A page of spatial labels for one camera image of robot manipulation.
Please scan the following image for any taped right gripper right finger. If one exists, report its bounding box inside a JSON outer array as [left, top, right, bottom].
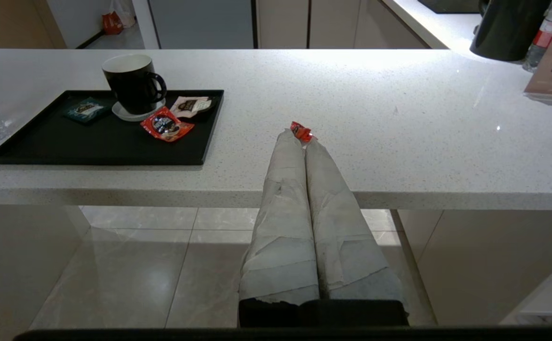
[[304, 137, 408, 326]]

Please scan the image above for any red plastic bag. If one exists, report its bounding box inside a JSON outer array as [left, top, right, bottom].
[[102, 10, 125, 35]]

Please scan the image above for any grey tall refrigerator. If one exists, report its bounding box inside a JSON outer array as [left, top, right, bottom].
[[148, 0, 257, 49]]

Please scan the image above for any beige coffee sachet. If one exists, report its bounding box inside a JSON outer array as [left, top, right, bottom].
[[169, 96, 217, 119]]

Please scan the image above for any black electric kettle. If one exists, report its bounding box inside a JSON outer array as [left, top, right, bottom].
[[469, 0, 552, 62]]

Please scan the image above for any brown wooden door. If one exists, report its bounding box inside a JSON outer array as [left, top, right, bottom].
[[0, 0, 67, 49]]

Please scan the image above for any grey cabinet door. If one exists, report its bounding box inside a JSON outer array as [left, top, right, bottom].
[[257, 0, 310, 49], [309, 0, 358, 49]]

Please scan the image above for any teal tea bag packet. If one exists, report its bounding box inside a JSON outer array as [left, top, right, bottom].
[[63, 97, 106, 125]]

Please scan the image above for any grey drawer cabinet front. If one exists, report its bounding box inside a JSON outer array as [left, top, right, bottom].
[[354, 0, 430, 49]]

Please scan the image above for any black mug white inside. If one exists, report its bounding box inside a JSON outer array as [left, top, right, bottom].
[[102, 53, 168, 116]]

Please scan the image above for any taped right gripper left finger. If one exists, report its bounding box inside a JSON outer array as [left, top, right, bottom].
[[239, 129, 320, 327]]

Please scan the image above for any red coffee sachet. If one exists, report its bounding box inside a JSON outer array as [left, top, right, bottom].
[[290, 121, 315, 144], [140, 107, 195, 143]]

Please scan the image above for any white round saucer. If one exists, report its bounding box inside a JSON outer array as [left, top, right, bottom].
[[111, 97, 166, 122]]

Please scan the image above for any black rectangular serving tray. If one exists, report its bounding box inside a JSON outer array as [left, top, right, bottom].
[[0, 89, 225, 166]]

